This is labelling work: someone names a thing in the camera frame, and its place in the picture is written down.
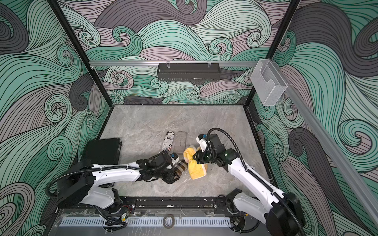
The white perforated cable duct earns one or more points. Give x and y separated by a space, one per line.
155 221

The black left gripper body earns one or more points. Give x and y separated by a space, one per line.
167 176

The black tape roll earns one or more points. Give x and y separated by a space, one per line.
168 221

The clear acrylic wall holder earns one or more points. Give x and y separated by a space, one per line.
268 81

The aluminium rail wall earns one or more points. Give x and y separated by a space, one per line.
101 63
300 94

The black flat box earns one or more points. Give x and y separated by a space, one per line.
103 151

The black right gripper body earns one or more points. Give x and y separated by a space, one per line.
206 156

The yellow pink microfiber cloth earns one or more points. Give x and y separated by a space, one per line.
196 171

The black wall tray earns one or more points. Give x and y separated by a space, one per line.
188 72

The black corner frame post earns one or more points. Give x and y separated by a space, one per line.
80 51
292 7

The black corner frame post left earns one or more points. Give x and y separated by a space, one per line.
80 51

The black corner frame post right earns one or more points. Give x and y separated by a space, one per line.
292 7

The aluminium rail back wall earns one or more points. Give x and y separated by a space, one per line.
101 63

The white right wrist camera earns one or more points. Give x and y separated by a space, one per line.
202 141

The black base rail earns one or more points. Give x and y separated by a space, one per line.
219 205

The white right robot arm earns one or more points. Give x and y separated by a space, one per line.
280 212

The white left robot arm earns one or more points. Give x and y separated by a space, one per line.
83 183

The aluminium rail right wall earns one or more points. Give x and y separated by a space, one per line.
300 94

